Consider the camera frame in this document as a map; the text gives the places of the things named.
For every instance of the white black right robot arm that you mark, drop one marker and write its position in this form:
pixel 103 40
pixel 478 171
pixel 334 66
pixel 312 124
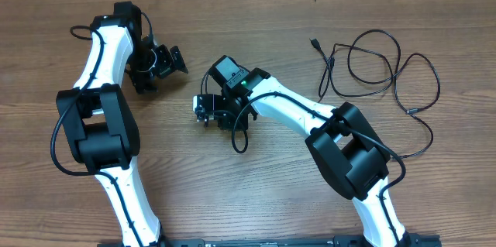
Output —
pixel 347 151

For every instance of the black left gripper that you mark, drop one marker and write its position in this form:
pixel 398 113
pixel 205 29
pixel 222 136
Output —
pixel 139 78

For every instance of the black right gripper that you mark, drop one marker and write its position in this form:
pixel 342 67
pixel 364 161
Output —
pixel 242 124

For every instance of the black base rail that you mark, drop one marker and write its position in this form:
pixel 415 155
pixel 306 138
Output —
pixel 413 240

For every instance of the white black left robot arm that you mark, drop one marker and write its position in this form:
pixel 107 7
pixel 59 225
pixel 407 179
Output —
pixel 96 133

